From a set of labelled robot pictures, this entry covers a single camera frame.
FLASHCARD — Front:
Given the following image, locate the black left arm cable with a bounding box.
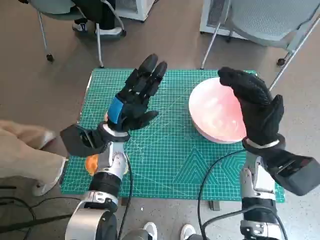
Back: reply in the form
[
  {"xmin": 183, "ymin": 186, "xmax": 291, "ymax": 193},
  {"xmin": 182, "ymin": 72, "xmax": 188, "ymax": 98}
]
[{"xmin": 116, "ymin": 153, "xmax": 133, "ymax": 240}]

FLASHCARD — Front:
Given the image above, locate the grey robot left leg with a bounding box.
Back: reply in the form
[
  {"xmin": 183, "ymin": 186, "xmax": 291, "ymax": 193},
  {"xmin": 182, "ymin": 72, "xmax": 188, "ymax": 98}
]
[{"xmin": 122, "ymin": 228, "xmax": 151, "ymax": 240}]

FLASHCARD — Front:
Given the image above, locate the grey chair with seated person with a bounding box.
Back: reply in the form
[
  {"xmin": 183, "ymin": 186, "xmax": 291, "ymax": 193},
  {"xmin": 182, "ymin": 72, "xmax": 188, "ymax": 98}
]
[{"xmin": 28, "ymin": 0, "xmax": 127, "ymax": 69}]

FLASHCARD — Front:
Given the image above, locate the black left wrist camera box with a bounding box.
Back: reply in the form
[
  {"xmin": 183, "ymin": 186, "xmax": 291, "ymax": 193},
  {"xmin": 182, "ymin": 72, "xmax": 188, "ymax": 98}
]
[{"xmin": 59, "ymin": 124, "xmax": 108, "ymax": 158}]

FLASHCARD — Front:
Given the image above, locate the white robot right foot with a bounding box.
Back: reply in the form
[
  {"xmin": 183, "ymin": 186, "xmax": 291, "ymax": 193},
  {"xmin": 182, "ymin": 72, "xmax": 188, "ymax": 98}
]
[{"xmin": 180, "ymin": 223, "xmax": 196, "ymax": 240}]

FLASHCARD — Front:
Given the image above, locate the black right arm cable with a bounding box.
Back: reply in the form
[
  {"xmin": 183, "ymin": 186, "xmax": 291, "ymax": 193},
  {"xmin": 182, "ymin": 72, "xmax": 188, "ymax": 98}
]
[{"xmin": 197, "ymin": 149, "xmax": 251, "ymax": 240}]

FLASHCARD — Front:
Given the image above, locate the green cutting mat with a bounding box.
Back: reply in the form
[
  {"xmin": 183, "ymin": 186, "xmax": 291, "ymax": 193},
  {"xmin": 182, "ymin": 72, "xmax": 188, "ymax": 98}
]
[{"xmin": 60, "ymin": 68, "xmax": 286, "ymax": 203}]

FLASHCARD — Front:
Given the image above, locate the long striped toy bread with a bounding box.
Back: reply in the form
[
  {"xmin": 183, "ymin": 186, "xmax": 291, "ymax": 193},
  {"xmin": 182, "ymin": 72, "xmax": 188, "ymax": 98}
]
[{"xmin": 84, "ymin": 154, "xmax": 130, "ymax": 176}]

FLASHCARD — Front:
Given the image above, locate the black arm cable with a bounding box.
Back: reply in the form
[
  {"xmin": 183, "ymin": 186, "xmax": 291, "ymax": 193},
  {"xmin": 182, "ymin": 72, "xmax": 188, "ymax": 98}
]
[
  {"xmin": 197, "ymin": 149, "xmax": 251, "ymax": 240},
  {"xmin": 116, "ymin": 153, "xmax": 133, "ymax": 240}
]

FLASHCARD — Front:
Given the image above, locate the pink bowl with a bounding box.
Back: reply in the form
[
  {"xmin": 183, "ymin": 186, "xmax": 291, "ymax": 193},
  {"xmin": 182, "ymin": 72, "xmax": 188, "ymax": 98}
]
[{"xmin": 188, "ymin": 76, "xmax": 248, "ymax": 144}]

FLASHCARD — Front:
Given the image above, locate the grey mesh chair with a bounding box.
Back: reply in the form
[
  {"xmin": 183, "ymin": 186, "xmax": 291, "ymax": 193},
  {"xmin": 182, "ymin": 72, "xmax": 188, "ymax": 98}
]
[{"xmin": 200, "ymin": 0, "xmax": 320, "ymax": 92}]

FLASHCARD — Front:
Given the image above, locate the white robot left foot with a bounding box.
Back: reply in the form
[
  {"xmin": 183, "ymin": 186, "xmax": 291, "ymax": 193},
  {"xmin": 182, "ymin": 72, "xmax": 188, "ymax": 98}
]
[{"xmin": 142, "ymin": 221, "xmax": 158, "ymax": 240}]

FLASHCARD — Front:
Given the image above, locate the thin black floor cable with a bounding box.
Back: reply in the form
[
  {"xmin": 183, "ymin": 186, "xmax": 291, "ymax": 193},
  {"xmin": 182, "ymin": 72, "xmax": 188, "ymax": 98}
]
[{"xmin": 0, "ymin": 196, "xmax": 76, "ymax": 227}]

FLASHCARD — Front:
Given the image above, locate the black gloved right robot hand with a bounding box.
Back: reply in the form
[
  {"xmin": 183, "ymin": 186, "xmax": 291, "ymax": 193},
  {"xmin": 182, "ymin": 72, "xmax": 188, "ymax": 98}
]
[{"xmin": 217, "ymin": 66, "xmax": 286, "ymax": 147}]

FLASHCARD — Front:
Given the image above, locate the black stand leg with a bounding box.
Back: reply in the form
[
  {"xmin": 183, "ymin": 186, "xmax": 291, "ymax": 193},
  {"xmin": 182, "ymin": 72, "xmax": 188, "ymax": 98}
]
[{"xmin": 0, "ymin": 214, "xmax": 73, "ymax": 234}]

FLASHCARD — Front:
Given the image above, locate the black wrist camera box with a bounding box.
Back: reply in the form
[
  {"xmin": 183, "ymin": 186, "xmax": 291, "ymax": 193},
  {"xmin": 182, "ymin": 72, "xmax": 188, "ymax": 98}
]
[
  {"xmin": 264, "ymin": 148, "xmax": 315, "ymax": 197},
  {"xmin": 59, "ymin": 124, "xmax": 108, "ymax": 158}
]

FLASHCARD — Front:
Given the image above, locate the white cabinet with mesh panel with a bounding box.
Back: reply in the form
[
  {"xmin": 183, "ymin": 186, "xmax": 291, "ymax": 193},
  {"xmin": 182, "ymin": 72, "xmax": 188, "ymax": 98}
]
[{"xmin": 199, "ymin": 0, "xmax": 246, "ymax": 38}]

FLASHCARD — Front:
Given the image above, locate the person in beige trousers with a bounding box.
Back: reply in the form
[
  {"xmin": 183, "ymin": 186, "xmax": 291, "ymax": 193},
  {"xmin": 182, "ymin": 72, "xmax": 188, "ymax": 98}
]
[{"xmin": 0, "ymin": 119, "xmax": 69, "ymax": 197}]

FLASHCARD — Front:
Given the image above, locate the small white cabinet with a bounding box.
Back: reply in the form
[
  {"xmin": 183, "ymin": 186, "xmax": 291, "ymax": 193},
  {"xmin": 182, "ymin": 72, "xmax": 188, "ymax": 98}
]
[{"xmin": 109, "ymin": 0, "xmax": 152, "ymax": 22}]

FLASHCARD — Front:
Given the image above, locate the seated person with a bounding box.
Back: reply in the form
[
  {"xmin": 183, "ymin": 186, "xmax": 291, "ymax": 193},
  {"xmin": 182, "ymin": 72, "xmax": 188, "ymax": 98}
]
[{"xmin": 71, "ymin": 0, "xmax": 124, "ymax": 38}]

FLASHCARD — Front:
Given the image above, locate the white robot foot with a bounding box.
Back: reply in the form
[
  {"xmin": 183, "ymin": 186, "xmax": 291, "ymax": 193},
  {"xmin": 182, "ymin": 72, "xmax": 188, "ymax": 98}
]
[
  {"xmin": 142, "ymin": 221, "xmax": 158, "ymax": 240},
  {"xmin": 180, "ymin": 223, "xmax": 196, "ymax": 240}
]

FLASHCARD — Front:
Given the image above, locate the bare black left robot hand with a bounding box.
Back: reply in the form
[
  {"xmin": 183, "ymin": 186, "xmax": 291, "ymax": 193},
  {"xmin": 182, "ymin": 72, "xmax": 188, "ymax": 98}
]
[{"xmin": 104, "ymin": 53, "xmax": 168, "ymax": 132}]

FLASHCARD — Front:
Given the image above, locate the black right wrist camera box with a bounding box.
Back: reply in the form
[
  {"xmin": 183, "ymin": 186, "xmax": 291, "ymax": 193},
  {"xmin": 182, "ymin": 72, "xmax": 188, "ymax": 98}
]
[{"xmin": 264, "ymin": 148, "xmax": 315, "ymax": 197}]

